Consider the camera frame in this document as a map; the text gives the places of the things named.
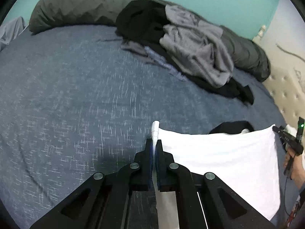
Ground white polo shirt black trim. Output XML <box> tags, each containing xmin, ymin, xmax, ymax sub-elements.
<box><xmin>152</xmin><ymin>121</ymin><xmax>281</xmax><ymax>224</ymax></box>

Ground folded white clothes stack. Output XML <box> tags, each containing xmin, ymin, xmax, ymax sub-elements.
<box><xmin>284</xmin><ymin>125</ymin><xmax>297</xmax><ymax>137</ymax></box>

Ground person's right hand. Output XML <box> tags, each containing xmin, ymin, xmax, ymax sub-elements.
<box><xmin>284</xmin><ymin>147</ymin><xmax>304</xmax><ymax>190</ymax></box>

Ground cream tufted headboard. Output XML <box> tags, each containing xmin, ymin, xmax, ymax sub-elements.
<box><xmin>252</xmin><ymin>25</ymin><xmax>304</xmax><ymax>127</ymax></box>

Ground floor clutter pile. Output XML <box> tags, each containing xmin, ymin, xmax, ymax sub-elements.
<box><xmin>286</xmin><ymin>196</ymin><xmax>301</xmax><ymax>227</ymax></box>

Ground grey crumpled garment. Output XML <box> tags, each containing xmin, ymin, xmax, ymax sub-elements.
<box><xmin>159</xmin><ymin>5</ymin><xmax>234</xmax><ymax>88</ymax></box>

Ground blue striped garment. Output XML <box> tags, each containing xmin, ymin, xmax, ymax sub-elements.
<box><xmin>144</xmin><ymin>46</ymin><xmax>187</xmax><ymax>82</ymax></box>

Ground black garment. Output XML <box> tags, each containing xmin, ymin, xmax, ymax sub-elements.
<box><xmin>116</xmin><ymin>0</ymin><xmax>254</xmax><ymax>104</ymax></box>

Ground light grey pillow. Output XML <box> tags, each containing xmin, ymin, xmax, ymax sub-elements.
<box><xmin>0</xmin><ymin>17</ymin><xmax>26</xmax><ymax>51</ymax></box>

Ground dark grey rolled duvet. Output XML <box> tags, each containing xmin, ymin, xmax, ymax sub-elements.
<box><xmin>29</xmin><ymin>0</ymin><xmax>271</xmax><ymax>82</ymax></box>

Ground black tracker camera box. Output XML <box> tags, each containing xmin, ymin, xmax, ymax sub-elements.
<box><xmin>296</xmin><ymin>117</ymin><xmax>304</xmax><ymax>142</ymax></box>

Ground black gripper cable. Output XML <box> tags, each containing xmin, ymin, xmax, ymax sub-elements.
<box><xmin>283</xmin><ymin>176</ymin><xmax>295</xmax><ymax>220</ymax></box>

